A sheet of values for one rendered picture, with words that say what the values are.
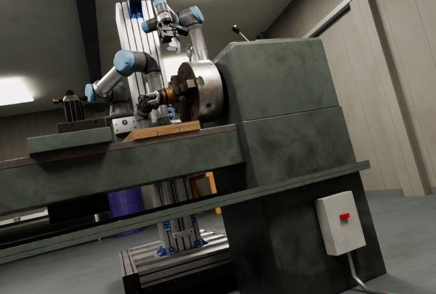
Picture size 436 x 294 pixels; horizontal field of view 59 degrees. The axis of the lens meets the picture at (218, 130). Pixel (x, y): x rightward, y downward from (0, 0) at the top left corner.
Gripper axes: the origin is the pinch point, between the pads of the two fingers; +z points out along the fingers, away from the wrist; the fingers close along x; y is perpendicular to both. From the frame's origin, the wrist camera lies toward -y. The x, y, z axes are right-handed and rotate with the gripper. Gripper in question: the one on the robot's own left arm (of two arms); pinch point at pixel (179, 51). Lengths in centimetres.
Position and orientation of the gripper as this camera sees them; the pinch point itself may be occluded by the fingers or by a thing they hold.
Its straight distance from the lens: 211.9
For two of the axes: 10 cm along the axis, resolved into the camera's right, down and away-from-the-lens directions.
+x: 3.2, -4.5, -8.3
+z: 3.1, 8.8, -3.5
